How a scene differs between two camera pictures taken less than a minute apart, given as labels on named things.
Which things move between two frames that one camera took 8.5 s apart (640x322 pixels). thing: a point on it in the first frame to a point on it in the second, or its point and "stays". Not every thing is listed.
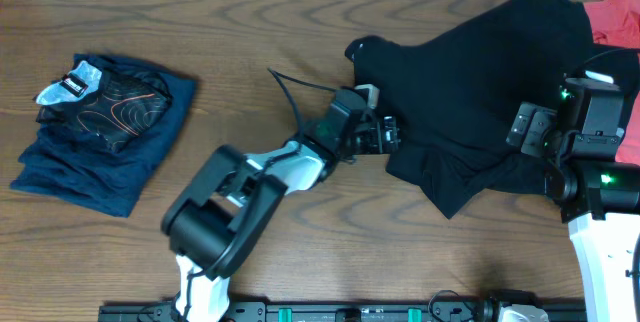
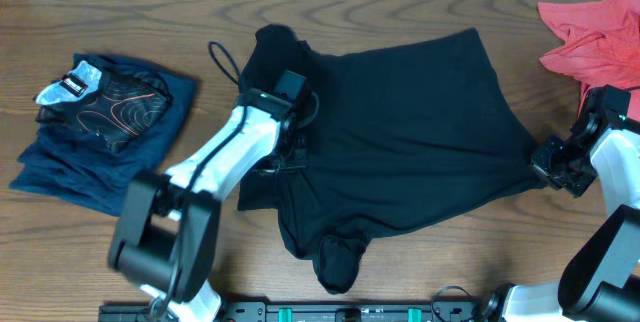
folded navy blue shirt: x=77 y=169 stays
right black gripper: x=533 y=121 to x=540 y=163
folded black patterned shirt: x=110 y=108 stays
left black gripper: x=379 y=133 to x=288 y=163
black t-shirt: x=455 y=93 to x=398 y=133
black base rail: x=333 y=312 stays
